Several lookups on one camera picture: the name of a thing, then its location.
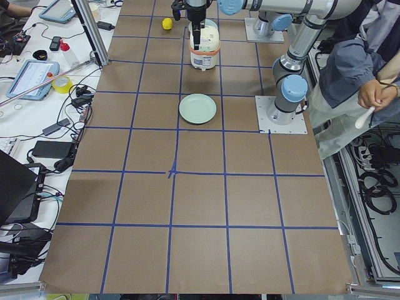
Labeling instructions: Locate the white rice cooker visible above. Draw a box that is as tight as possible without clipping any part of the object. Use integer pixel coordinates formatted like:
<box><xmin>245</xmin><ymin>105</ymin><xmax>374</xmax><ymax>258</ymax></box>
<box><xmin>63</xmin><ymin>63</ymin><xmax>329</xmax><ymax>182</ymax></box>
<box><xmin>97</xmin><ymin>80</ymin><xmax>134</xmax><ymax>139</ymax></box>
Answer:
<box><xmin>189</xmin><ymin>19</ymin><xmax>221</xmax><ymax>71</ymax></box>

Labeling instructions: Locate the black power brick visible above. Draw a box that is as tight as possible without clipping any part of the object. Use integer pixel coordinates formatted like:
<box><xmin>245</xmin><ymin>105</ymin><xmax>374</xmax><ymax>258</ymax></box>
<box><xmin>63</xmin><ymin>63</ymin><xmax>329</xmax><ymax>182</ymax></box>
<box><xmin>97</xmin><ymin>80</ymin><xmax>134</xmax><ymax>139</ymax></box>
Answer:
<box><xmin>32</xmin><ymin>141</ymin><xmax>73</xmax><ymax>159</ymax></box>

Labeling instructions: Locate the person's hand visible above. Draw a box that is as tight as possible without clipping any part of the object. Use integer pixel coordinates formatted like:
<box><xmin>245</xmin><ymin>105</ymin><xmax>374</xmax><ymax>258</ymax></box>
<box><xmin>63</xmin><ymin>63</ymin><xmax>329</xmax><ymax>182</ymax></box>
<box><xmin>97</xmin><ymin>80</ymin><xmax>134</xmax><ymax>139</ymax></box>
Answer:
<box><xmin>358</xmin><ymin>79</ymin><xmax>398</xmax><ymax>112</ymax></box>

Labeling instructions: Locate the black laptop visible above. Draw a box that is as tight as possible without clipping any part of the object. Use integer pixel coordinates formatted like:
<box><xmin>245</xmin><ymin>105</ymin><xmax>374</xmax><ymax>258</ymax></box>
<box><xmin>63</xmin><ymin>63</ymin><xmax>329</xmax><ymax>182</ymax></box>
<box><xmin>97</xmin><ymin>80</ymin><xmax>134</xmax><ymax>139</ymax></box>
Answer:
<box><xmin>1</xmin><ymin>151</ymin><xmax>45</xmax><ymax>225</ymax></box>

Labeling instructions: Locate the black phone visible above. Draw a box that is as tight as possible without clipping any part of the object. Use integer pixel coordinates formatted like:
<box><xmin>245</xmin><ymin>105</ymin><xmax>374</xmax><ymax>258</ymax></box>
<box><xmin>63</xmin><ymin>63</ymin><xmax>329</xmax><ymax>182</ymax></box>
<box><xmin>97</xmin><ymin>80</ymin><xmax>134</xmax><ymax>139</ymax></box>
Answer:
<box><xmin>49</xmin><ymin>36</ymin><xmax>62</xmax><ymax>51</ymax></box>

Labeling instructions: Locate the brown paper mat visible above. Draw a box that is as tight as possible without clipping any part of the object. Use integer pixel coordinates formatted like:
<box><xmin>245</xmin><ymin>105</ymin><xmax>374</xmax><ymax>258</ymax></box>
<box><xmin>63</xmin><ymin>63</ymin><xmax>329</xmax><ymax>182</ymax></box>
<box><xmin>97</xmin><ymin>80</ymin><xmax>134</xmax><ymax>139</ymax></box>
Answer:
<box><xmin>41</xmin><ymin>1</ymin><xmax>353</xmax><ymax>294</ymax></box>

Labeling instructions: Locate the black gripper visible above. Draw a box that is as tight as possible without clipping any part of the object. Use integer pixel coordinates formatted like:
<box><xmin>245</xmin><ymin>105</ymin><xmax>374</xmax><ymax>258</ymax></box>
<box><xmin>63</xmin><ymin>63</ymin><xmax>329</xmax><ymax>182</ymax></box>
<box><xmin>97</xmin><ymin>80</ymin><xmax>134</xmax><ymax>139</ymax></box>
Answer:
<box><xmin>171</xmin><ymin>0</ymin><xmax>207</xmax><ymax>50</ymax></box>

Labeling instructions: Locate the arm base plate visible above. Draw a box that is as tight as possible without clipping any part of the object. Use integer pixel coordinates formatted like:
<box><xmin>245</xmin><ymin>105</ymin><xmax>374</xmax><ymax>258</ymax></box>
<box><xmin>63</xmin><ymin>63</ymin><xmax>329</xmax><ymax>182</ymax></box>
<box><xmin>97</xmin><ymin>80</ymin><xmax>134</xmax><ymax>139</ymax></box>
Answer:
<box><xmin>255</xmin><ymin>96</ymin><xmax>308</xmax><ymax>134</ymax></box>
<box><xmin>244</xmin><ymin>17</ymin><xmax>284</xmax><ymax>44</ymax></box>

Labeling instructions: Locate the teach pendant tablet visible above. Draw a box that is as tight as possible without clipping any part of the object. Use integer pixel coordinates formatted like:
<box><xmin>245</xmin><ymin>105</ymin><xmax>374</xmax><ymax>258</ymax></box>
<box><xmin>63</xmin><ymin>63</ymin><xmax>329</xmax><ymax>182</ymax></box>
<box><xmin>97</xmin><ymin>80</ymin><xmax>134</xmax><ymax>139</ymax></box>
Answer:
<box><xmin>6</xmin><ymin>59</ymin><xmax>59</xmax><ymax>101</ymax></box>
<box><xmin>39</xmin><ymin>0</ymin><xmax>76</xmax><ymax>24</ymax></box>

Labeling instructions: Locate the yellow tape roll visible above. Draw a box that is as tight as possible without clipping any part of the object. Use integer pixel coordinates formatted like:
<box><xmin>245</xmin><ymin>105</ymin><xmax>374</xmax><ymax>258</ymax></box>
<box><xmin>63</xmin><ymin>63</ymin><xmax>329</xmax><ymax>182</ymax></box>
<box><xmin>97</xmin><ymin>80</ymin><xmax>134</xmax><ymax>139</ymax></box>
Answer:
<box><xmin>51</xmin><ymin>76</ymin><xmax>73</xmax><ymax>94</ymax></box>

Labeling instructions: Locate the black round bowl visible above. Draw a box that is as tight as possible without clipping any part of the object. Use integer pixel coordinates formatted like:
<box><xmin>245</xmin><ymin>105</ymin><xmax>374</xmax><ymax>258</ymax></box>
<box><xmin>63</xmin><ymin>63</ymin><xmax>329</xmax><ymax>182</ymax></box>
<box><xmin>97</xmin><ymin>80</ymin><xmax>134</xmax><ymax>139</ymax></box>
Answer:
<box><xmin>32</xmin><ymin>49</ymin><xmax>48</xmax><ymax>61</ymax></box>

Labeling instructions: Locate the far teach pendant tablet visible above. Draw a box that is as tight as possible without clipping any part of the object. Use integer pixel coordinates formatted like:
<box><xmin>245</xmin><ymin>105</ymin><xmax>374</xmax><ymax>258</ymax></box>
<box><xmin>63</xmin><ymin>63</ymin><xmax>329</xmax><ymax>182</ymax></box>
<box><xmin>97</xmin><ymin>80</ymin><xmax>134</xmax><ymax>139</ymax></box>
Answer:
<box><xmin>39</xmin><ymin>0</ymin><xmax>76</xmax><ymax>24</ymax></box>

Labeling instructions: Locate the aluminium frame post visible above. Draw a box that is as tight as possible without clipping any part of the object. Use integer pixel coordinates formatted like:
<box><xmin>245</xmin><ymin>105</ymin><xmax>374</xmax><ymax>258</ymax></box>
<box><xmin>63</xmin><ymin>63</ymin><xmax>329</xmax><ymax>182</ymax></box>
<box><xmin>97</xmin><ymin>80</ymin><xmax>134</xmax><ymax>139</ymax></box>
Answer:
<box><xmin>71</xmin><ymin>0</ymin><xmax>109</xmax><ymax>67</ymax></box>

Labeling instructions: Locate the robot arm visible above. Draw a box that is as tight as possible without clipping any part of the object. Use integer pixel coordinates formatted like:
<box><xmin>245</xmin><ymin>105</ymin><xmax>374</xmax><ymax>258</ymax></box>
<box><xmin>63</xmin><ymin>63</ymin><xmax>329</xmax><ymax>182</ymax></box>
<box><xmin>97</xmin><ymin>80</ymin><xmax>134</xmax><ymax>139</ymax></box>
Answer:
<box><xmin>218</xmin><ymin>1</ymin><xmax>361</xmax><ymax>125</ymax></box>
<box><xmin>171</xmin><ymin>1</ymin><xmax>293</xmax><ymax>50</ymax></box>

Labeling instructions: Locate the left green plate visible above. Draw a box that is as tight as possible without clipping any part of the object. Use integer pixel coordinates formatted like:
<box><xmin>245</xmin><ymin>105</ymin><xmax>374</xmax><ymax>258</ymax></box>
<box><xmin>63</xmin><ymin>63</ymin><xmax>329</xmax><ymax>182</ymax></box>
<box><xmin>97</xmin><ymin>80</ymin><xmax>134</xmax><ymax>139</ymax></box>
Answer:
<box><xmin>179</xmin><ymin>94</ymin><xmax>217</xmax><ymax>124</ymax></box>

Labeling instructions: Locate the yellow lemon toy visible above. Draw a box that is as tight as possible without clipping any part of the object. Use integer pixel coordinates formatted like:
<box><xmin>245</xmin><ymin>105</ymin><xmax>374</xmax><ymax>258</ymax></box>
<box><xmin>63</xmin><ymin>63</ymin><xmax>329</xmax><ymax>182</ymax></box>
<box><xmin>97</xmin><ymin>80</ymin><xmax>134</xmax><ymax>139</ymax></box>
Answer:
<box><xmin>162</xmin><ymin>17</ymin><xmax>173</xmax><ymax>31</ymax></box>

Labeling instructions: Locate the white spoon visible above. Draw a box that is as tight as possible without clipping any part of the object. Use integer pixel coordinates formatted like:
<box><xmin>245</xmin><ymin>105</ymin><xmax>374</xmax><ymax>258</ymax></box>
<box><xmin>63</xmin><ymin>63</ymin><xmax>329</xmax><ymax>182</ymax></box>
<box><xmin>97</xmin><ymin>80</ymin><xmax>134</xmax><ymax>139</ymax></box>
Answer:
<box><xmin>354</xmin><ymin>107</ymin><xmax>375</xmax><ymax>129</ymax></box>

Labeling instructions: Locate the near teach pendant tablet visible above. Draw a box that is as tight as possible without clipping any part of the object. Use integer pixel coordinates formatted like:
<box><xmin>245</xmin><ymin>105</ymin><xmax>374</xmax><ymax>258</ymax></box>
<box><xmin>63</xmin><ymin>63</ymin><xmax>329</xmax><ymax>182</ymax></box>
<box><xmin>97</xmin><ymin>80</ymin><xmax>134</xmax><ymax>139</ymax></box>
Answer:
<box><xmin>6</xmin><ymin>59</ymin><xmax>59</xmax><ymax>101</ymax></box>

